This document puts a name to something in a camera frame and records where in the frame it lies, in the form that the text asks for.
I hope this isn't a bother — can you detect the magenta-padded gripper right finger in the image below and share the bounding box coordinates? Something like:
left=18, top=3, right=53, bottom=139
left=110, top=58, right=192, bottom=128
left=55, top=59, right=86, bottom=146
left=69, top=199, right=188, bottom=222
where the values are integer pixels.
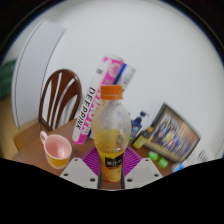
left=121, top=146, right=164, bottom=190

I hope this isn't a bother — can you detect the green crate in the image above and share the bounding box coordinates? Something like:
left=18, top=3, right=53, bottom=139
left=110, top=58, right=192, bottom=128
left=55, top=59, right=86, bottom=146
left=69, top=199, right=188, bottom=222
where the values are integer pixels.
left=0, top=59, right=18, bottom=99

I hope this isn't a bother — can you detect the blue tissue pack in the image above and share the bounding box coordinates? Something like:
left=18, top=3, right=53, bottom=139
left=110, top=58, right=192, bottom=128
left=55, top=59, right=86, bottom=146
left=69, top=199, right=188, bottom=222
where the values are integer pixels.
left=171, top=161, right=189, bottom=173

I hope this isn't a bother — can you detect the orange juice bottle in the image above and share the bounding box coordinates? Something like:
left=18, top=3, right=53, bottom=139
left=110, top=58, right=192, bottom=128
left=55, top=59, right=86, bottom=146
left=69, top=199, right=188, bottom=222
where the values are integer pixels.
left=91, top=84, right=132, bottom=184

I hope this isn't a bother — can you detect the dark blue pump bottle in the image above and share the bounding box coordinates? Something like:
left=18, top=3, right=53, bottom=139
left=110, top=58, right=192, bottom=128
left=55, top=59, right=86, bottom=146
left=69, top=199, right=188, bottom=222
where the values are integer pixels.
left=129, top=110, right=147, bottom=143

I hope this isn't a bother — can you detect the tall white and blue box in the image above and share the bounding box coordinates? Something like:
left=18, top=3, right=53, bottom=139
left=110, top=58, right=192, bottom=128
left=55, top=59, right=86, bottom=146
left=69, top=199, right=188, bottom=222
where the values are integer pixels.
left=113, top=63, right=137, bottom=93

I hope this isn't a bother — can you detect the tall pink and white box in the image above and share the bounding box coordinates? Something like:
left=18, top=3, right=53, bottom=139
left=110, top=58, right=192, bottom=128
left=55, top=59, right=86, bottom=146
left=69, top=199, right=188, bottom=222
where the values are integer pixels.
left=71, top=54, right=125, bottom=145

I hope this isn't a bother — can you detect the pink and yellow mug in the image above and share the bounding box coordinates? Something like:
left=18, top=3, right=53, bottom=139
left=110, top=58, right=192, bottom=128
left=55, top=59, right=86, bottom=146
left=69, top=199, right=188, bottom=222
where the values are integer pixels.
left=39, top=130, right=73, bottom=169

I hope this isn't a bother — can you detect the framed group photo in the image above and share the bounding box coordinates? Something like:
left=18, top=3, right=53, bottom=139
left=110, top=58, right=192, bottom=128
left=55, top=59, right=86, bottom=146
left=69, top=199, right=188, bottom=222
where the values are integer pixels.
left=144, top=102, right=201, bottom=163

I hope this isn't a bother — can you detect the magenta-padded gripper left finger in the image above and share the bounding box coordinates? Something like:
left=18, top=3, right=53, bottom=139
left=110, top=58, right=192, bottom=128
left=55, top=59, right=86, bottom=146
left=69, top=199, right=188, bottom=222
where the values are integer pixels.
left=59, top=146, right=103, bottom=190

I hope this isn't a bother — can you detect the dark brown wooden chair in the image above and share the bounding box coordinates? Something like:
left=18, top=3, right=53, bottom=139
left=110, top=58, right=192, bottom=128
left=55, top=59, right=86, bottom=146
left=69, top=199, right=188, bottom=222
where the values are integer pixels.
left=13, top=68, right=83, bottom=158

